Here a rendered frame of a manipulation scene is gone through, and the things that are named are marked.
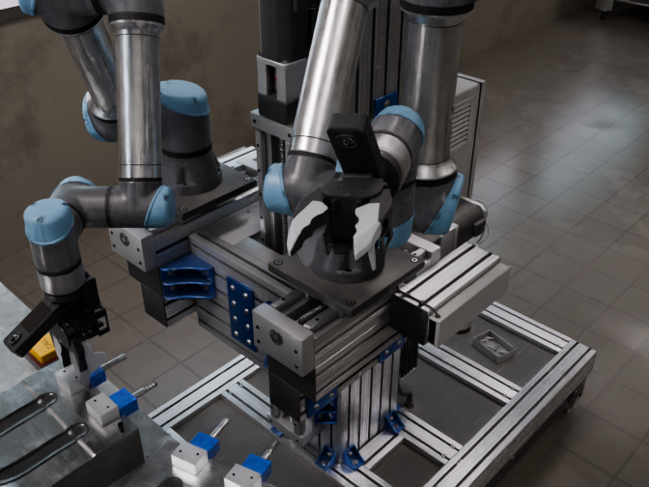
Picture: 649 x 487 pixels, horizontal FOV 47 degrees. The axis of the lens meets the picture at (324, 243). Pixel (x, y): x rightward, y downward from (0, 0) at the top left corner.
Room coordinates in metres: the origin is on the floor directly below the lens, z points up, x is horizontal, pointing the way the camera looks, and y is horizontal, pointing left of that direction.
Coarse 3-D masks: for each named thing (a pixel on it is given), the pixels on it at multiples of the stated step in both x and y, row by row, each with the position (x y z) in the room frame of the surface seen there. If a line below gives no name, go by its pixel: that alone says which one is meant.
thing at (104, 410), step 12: (156, 384) 1.03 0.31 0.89; (96, 396) 0.97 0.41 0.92; (108, 396) 0.99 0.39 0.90; (120, 396) 0.99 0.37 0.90; (132, 396) 0.99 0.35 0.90; (96, 408) 0.95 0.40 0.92; (108, 408) 0.95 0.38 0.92; (120, 408) 0.96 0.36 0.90; (132, 408) 0.97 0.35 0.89; (96, 420) 0.94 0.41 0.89; (108, 420) 0.94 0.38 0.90
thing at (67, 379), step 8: (112, 360) 1.09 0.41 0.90; (120, 360) 1.10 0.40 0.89; (64, 368) 1.05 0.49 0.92; (72, 368) 1.05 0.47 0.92; (104, 368) 1.08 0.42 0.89; (56, 376) 1.03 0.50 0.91; (64, 376) 1.03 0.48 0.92; (72, 376) 1.03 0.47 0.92; (96, 376) 1.04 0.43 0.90; (104, 376) 1.06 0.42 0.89; (64, 384) 1.02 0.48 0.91; (72, 384) 1.01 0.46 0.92; (80, 384) 1.02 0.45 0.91; (96, 384) 1.04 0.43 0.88; (72, 392) 1.01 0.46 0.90
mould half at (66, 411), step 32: (32, 384) 1.04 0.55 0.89; (0, 416) 0.96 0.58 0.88; (64, 416) 0.95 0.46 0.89; (0, 448) 0.88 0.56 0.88; (32, 448) 0.88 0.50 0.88; (96, 448) 0.88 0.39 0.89; (128, 448) 0.91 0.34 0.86; (32, 480) 0.82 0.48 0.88; (64, 480) 0.82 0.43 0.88; (96, 480) 0.86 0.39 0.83
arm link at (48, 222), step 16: (32, 208) 1.05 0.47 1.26; (48, 208) 1.05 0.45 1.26; (64, 208) 1.05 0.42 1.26; (32, 224) 1.02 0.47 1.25; (48, 224) 1.02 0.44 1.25; (64, 224) 1.03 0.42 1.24; (80, 224) 1.09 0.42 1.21; (32, 240) 1.02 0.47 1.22; (48, 240) 1.02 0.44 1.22; (64, 240) 1.03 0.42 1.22; (48, 256) 1.01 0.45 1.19; (64, 256) 1.02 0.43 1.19; (80, 256) 1.06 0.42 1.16; (48, 272) 1.02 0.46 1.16; (64, 272) 1.02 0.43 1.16
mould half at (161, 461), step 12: (168, 444) 0.92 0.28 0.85; (156, 456) 0.89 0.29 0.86; (168, 456) 0.89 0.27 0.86; (144, 468) 0.87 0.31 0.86; (156, 468) 0.87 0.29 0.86; (168, 468) 0.87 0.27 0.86; (204, 468) 0.87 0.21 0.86; (216, 468) 0.87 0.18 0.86; (228, 468) 0.87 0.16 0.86; (132, 480) 0.84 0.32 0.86; (144, 480) 0.84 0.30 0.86; (156, 480) 0.84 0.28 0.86; (192, 480) 0.84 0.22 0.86; (204, 480) 0.84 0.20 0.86; (216, 480) 0.84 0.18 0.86
